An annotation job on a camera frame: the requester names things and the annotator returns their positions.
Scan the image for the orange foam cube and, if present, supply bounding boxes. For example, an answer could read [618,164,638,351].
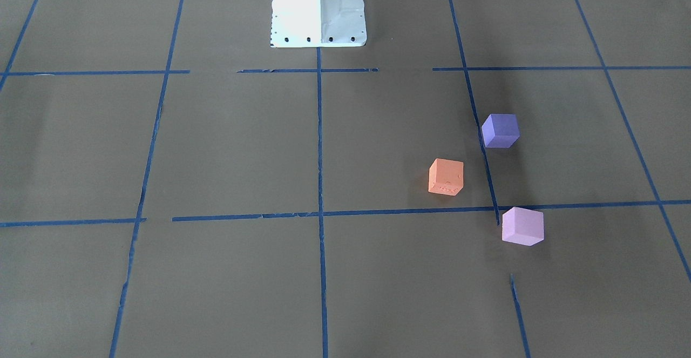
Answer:
[428,157,464,197]

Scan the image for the dark purple foam cube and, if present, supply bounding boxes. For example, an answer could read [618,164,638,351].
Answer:
[481,113,521,148]

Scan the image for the light pink foam cube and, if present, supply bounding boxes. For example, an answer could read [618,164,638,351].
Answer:
[502,206,545,246]

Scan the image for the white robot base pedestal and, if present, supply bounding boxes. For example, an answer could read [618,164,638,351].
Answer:
[270,0,368,48]

